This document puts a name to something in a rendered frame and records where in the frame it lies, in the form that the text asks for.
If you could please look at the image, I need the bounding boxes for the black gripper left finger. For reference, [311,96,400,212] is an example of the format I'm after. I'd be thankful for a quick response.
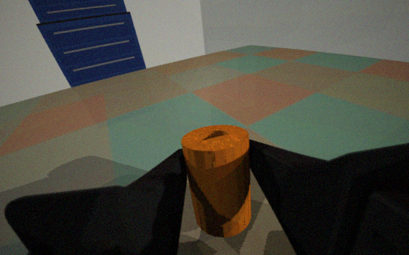
[4,149,187,255]

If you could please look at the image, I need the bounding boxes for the orange cylinder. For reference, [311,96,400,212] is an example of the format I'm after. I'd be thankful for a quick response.
[181,125,251,238]

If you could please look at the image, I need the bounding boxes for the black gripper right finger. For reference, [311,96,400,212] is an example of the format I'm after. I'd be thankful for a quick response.
[249,140,409,255]

